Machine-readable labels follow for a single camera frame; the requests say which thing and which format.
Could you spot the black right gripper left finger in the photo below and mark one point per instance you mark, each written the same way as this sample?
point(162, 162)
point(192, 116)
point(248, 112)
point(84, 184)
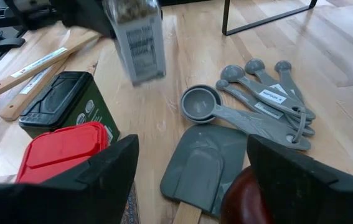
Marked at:
point(54, 205)

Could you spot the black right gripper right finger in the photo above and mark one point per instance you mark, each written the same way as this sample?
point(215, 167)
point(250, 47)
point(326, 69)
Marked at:
point(304, 199)

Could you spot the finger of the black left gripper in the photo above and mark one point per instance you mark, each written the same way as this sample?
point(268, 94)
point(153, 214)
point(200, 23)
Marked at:
point(82, 15)

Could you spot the red-lid smoked paprika tin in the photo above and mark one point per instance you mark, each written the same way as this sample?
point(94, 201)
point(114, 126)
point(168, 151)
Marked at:
point(61, 152)

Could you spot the white-lid bagel seasoning jar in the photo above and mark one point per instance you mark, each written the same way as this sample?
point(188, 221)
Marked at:
point(142, 46)

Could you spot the green black pepper tin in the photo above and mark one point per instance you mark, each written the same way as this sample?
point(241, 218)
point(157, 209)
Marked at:
point(67, 99)

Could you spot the wooden shelf black metal legs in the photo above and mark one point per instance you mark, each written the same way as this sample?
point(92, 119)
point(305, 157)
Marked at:
point(226, 18)

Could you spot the wooden salad fork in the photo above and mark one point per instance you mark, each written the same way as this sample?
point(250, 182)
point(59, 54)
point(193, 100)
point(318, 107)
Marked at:
point(39, 63)

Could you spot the dark red apple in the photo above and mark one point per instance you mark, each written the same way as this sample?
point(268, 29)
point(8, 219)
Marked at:
point(241, 202)

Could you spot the tiny grey measuring spoon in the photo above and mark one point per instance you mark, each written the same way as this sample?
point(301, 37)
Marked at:
point(244, 98)

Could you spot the larger grey measuring cup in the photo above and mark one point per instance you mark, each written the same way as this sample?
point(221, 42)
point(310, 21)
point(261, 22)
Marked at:
point(213, 90)

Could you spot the large grey measuring spoon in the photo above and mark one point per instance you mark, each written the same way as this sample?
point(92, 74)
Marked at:
point(233, 73)

